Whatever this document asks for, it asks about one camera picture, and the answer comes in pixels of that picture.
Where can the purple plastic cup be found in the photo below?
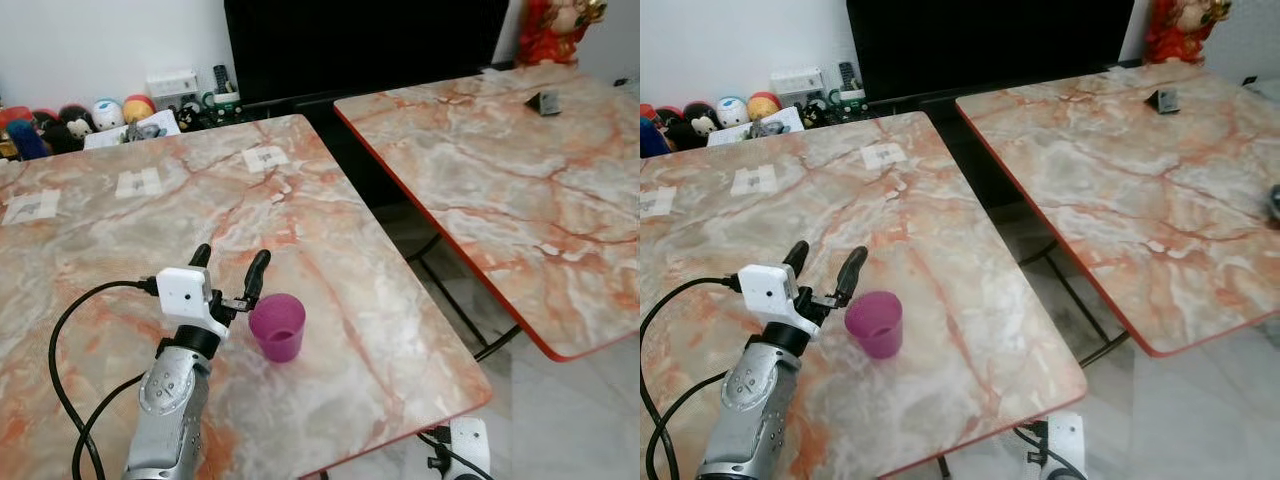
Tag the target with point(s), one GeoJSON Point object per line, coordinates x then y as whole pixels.
{"type": "Point", "coordinates": [874, 322]}
{"type": "Point", "coordinates": [278, 325]}

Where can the white tape label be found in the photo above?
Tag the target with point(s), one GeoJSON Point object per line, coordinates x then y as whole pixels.
{"type": "Point", "coordinates": [884, 155]}
{"type": "Point", "coordinates": [139, 183]}
{"type": "Point", "coordinates": [32, 206]}
{"type": "Point", "coordinates": [754, 180]}
{"type": "Point", "coordinates": [655, 202]}
{"type": "Point", "coordinates": [267, 159]}

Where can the white printed paper sheet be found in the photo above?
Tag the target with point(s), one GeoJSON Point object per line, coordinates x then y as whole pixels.
{"type": "Point", "coordinates": [105, 138]}
{"type": "Point", "coordinates": [728, 134]}

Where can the small black plush toy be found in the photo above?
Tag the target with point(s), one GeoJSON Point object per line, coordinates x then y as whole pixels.
{"type": "Point", "coordinates": [815, 112]}
{"type": "Point", "coordinates": [190, 115]}

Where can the orange round toy figure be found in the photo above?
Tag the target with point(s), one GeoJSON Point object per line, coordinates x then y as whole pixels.
{"type": "Point", "coordinates": [764, 105]}
{"type": "Point", "coordinates": [139, 107]}

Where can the white round toy figure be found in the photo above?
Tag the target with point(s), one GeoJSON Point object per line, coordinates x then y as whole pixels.
{"type": "Point", "coordinates": [108, 114]}
{"type": "Point", "coordinates": [731, 111]}

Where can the black mouse plush toy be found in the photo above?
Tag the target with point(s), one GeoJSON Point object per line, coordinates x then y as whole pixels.
{"type": "Point", "coordinates": [62, 130]}
{"type": "Point", "coordinates": [690, 128]}

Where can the white power strip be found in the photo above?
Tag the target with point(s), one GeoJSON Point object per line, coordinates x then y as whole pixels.
{"type": "Point", "coordinates": [172, 85]}
{"type": "Point", "coordinates": [796, 83]}

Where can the black remote control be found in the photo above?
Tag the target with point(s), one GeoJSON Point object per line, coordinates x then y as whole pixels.
{"type": "Point", "coordinates": [220, 78]}
{"type": "Point", "coordinates": [846, 76]}

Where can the blue plush toy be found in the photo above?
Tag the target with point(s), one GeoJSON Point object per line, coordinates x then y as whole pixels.
{"type": "Point", "coordinates": [653, 138]}
{"type": "Point", "coordinates": [28, 140]}

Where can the black metal table legs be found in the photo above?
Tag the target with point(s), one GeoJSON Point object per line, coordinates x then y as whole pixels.
{"type": "Point", "coordinates": [1075, 295]}
{"type": "Point", "coordinates": [455, 290]}

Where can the black television screen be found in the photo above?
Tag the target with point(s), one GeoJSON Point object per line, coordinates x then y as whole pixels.
{"type": "Point", "coordinates": [990, 45]}
{"type": "Point", "coordinates": [365, 45]}

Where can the small black triangular stand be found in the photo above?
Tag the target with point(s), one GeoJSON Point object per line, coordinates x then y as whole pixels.
{"type": "Point", "coordinates": [545, 103]}
{"type": "Point", "coordinates": [1165, 100]}

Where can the red and gold figurine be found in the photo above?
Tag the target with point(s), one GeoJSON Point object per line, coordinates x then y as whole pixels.
{"type": "Point", "coordinates": [1182, 28]}
{"type": "Point", "coordinates": [555, 30]}

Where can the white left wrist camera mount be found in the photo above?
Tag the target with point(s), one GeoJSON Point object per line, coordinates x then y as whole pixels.
{"type": "Point", "coordinates": [765, 290]}
{"type": "Point", "coordinates": [183, 290]}

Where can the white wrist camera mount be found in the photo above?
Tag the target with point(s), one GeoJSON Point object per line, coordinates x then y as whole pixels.
{"type": "Point", "coordinates": [470, 445]}
{"type": "Point", "coordinates": [1066, 442]}
{"type": "Point", "coordinates": [183, 290]}
{"type": "Point", "coordinates": [765, 290]}

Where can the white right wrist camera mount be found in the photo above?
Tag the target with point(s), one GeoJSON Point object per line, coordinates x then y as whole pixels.
{"type": "Point", "coordinates": [1066, 442]}
{"type": "Point", "coordinates": [470, 445]}

